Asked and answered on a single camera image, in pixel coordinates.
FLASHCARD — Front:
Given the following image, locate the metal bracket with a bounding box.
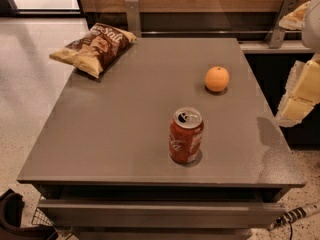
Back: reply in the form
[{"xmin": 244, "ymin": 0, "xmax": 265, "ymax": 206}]
[
  {"xmin": 125, "ymin": 0, "xmax": 142, "ymax": 38},
  {"xmin": 265, "ymin": 0, "xmax": 300, "ymax": 49}
]

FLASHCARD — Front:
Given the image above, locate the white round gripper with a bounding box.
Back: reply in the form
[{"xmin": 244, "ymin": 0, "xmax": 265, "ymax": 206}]
[{"xmin": 276, "ymin": 0, "xmax": 320, "ymax": 127}]

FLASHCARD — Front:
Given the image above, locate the striped cable on floor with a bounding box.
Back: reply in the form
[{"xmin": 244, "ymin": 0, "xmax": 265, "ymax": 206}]
[{"xmin": 267, "ymin": 202, "xmax": 320, "ymax": 232}]

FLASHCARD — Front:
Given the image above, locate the left metal bracket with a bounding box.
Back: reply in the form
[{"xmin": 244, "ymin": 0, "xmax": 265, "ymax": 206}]
[{"xmin": 125, "ymin": 0, "xmax": 142, "ymax": 38}]

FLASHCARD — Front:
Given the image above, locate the grey cabinet drawer front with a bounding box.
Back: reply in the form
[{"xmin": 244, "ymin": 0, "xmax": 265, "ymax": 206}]
[{"xmin": 38, "ymin": 200, "xmax": 284, "ymax": 228}]

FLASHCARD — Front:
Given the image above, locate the orange fruit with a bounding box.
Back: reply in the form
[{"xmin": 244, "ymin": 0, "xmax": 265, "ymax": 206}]
[{"xmin": 205, "ymin": 66, "xmax": 230, "ymax": 92}]

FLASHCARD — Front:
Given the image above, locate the wire basket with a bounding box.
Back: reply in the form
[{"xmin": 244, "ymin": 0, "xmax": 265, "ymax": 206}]
[{"xmin": 31, "ymin": 207, "xmax": 54, "ymax": 226}]

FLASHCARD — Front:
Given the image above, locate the right metal bracket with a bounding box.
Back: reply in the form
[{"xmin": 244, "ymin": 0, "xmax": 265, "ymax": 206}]
[{"xmin": 265, "ymin": 0, "xmax": 300, "ymax": 49}]

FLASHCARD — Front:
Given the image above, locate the brown chip bag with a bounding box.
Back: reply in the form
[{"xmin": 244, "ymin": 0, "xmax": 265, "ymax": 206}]
[{"xmin": 49, "ymin": 23, "xmax": 137, "ymax": 78}]

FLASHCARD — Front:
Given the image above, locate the red coke can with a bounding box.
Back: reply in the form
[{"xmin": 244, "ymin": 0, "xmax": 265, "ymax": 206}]
[{"xmin": 169, "ymin": 107, "xmax": 204, "ymax": 164}]

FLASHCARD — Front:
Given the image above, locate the dark brown object on floor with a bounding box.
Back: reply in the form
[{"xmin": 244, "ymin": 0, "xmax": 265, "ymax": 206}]
[{"xmin": 0, "ymin": 189, "xmax": 58, "ymax": 240}]

